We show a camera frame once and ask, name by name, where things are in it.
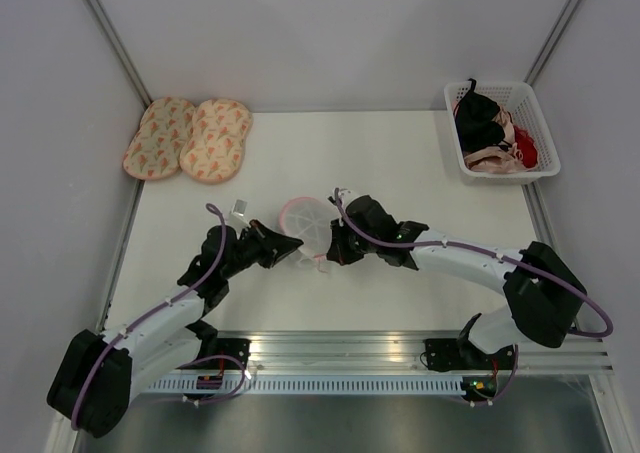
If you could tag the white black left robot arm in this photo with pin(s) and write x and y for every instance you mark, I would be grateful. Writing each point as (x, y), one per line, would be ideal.
(101, 373)

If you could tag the white pink mesh laundry bag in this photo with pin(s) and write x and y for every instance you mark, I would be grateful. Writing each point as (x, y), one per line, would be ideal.
(309, 220)

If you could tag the red bra in basket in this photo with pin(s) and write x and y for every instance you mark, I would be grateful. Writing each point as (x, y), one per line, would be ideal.
(524, 148)

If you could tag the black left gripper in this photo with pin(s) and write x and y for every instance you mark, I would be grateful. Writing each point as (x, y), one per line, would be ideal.
(276, 247)

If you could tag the aluminium front rail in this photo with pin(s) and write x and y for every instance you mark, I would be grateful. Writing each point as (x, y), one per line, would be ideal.
(397, 352)

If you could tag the beige pink bra in basket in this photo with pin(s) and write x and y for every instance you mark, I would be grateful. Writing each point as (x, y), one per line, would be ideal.
(495, 160)

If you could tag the floral pad near centre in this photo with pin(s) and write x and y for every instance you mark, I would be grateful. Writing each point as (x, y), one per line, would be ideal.
(216, 150)

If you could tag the floral pad near wall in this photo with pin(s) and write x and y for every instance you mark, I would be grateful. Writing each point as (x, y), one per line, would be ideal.
(164, 129)

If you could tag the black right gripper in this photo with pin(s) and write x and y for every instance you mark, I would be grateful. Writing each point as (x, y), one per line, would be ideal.
(338, 250)

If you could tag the white slotted cable duct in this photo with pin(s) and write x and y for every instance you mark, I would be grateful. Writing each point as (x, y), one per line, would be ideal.
(311, 385)

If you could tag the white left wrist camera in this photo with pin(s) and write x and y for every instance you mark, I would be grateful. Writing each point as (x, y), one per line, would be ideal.
(237, 215)

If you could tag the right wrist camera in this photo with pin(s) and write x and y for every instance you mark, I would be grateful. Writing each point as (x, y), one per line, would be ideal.
(343, 196)

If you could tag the black bra in basket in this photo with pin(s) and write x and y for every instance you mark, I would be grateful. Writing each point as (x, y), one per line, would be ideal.
(474, 117)

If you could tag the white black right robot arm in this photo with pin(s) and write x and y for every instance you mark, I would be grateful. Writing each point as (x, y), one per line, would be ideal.
(542, 295)

